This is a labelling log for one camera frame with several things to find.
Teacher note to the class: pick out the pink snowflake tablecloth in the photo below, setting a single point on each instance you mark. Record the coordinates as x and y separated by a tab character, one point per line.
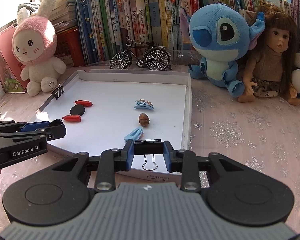
264	135

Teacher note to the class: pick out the white cardboard box tray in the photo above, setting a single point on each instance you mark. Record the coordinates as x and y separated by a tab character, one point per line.
113	115

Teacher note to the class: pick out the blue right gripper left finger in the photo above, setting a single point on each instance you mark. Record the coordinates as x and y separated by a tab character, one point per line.
128	154

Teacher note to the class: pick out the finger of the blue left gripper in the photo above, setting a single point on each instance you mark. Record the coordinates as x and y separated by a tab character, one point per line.
32	126

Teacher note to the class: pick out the pink hooded bunny plush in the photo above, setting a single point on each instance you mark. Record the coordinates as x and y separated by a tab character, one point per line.
34	44

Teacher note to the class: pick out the black binder clip on tray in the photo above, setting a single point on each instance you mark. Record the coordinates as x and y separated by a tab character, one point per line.
57	91

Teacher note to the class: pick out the row of books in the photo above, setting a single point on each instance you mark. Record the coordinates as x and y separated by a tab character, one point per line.
105	26

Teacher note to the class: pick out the black round disc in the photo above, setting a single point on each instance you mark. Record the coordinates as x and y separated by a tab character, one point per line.
77	110

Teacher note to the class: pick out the light blue hair clip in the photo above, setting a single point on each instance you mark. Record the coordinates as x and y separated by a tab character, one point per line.
135	134
143	104

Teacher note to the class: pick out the black binder clip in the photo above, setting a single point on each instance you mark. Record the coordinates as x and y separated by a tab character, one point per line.
57	91
148	147

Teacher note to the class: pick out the red crayon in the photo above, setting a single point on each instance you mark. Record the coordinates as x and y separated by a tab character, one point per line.
84	103
72	118

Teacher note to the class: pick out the brown haired baby doll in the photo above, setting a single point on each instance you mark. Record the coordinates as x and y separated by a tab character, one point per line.
269	66

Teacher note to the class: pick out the pink triangular house box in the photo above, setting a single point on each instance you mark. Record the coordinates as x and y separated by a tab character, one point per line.
10	67

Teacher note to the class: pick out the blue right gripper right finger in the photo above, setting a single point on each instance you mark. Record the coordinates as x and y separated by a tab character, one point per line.
169	155

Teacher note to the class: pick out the brown acorn nut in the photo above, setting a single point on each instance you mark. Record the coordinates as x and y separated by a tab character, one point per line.
143	120

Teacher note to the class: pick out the blue Stitch plush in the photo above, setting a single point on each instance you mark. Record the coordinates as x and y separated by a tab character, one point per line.
221	36

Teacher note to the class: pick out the black miniature bicycle model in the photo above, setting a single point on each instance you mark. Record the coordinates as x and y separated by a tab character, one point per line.
154	58

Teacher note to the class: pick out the red storage box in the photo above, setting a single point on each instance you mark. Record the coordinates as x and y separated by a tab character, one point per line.
69	48

